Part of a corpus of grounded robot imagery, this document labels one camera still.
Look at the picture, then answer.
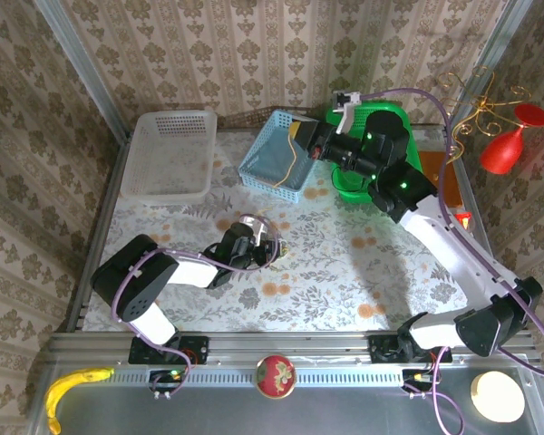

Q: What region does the small black connector board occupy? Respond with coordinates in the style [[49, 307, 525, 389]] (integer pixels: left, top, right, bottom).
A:
[[149, 369, 182, 393], [402, 369, 439, 393]]

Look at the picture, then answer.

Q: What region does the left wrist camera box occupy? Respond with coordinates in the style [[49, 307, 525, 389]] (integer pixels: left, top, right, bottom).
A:
[[238, 214, 269, 244]]

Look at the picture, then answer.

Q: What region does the cream round disc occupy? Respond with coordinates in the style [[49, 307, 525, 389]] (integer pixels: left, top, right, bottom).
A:
[[470, 371, 526, 423]]

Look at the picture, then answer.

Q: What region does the red wine glass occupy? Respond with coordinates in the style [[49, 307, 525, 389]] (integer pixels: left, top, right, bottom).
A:
[[479, 102, 544, 176]]

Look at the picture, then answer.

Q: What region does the floral tablecloth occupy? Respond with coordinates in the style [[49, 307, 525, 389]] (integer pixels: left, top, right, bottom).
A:
[[83, 129, 502, 332]]

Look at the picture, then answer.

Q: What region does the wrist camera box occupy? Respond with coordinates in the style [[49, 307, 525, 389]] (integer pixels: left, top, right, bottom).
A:
[[238, 214, 269, 244], [333, 90, 364, 135]]

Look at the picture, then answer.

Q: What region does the aluminium frame post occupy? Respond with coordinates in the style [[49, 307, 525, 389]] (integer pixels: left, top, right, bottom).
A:
[[443, 0, 534, 132], [32, 0, 132, 142]]

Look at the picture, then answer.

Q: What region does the slotted grey cable duct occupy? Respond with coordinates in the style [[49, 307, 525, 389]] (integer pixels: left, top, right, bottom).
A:
[[112, 367, 407, 386]]

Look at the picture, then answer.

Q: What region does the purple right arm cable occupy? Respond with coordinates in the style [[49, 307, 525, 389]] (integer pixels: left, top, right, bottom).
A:
[[360, 88, 544, 435]]

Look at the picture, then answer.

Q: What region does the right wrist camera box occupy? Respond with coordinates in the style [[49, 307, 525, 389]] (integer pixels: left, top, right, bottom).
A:
[[333, 90, 364, 135]]

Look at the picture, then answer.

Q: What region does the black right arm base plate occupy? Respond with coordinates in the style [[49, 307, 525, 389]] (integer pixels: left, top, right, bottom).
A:
[[368, 333, 454, 365]]

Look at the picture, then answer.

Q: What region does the orange mat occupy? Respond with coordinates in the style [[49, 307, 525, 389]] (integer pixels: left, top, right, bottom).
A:
[[416, 150, 464, 209]]

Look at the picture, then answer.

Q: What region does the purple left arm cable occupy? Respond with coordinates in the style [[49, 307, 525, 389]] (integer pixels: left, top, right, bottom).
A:
[[112, 224, 282, 400]]

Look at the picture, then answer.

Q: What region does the white plastic basket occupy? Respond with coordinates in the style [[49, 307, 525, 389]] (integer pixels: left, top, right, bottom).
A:
[[120, 110, 219, 204]]

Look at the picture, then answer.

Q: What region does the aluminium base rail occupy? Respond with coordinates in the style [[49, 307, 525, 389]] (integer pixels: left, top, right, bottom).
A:
[[44, 330, 539, 367]]

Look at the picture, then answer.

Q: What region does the yellow-tan thin cable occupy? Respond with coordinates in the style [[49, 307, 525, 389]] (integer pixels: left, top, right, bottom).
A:
[[257, 130, 300, 218]]

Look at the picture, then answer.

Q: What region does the yellow banana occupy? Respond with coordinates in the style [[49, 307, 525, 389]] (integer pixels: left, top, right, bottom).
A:
[[44, 366, 116, 435]]

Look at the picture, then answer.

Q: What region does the blue plastic basket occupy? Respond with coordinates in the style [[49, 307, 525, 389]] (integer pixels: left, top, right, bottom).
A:
[[238, 108, 321, 204]]

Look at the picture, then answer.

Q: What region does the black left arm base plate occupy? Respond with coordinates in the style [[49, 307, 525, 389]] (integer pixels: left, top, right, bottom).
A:
[[127, 334, 209, 366]]

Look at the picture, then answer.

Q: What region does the red round pincushion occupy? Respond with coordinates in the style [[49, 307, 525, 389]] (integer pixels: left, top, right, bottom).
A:
[[255, 354, 297, 400]]

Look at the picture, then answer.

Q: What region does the green plastic basket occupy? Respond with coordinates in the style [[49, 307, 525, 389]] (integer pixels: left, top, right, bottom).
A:
[[324, 100, 426, 205]]

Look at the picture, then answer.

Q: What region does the gold wire ornament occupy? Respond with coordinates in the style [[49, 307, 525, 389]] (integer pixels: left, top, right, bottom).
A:
[[434, 66, 534, 180]]

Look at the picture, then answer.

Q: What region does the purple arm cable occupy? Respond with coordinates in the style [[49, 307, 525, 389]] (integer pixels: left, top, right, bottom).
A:
[[112, 224, 282, 400], [360, 88, 544, 435]]

